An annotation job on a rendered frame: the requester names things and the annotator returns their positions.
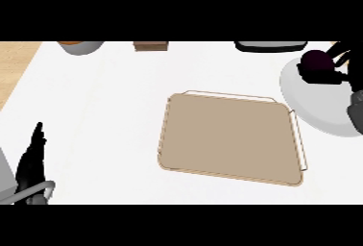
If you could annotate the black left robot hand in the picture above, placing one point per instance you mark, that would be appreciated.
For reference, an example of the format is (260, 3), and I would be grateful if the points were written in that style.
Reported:
(31, 160)

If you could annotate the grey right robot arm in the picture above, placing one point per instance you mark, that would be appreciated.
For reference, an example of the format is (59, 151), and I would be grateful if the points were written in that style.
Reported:
(357, 112)

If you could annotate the grey bowl with orange content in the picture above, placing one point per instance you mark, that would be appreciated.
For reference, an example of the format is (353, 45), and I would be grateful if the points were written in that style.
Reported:
(81, 47)

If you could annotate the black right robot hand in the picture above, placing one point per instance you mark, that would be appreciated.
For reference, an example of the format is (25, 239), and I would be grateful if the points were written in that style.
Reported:
(323, 77)

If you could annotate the white round plate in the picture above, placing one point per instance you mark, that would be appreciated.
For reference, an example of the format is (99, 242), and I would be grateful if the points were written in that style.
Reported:
(317, 102)

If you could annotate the brown wooden block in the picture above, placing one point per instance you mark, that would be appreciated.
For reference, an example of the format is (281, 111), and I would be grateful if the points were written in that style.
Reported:
(151, 46)

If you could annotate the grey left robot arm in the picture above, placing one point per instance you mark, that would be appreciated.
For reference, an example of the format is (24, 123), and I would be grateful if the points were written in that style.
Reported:
(6, 179)

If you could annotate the dark purple eggplant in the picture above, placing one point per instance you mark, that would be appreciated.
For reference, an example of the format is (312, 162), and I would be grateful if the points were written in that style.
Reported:
(317, 61)

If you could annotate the tan rectangular tray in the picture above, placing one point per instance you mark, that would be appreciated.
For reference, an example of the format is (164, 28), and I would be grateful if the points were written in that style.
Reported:
(232, 137)

